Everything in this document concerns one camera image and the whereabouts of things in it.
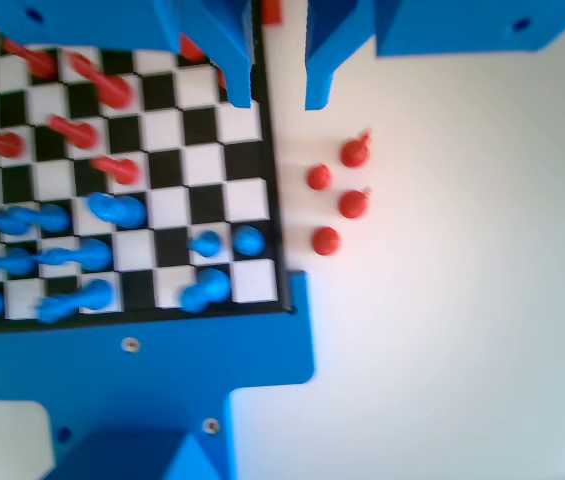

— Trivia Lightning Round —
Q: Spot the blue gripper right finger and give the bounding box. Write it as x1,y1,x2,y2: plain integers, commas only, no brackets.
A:
305,0,565,110

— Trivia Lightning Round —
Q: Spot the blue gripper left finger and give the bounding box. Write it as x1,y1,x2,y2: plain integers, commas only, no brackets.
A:
0,0,254,109

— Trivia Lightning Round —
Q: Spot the black and white chess board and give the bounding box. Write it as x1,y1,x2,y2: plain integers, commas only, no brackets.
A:
0,19,293,334

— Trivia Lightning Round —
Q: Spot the red knight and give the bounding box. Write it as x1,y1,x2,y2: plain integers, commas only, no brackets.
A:
338,186,373,220

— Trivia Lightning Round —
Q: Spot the blue knight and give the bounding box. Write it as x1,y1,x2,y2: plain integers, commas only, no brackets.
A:
86,192,148,231

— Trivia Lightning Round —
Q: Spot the blue queen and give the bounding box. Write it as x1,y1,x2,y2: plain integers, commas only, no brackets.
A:
34,278,116,324

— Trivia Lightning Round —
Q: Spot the blue base plate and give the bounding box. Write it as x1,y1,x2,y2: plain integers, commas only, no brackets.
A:
0,269,316,480

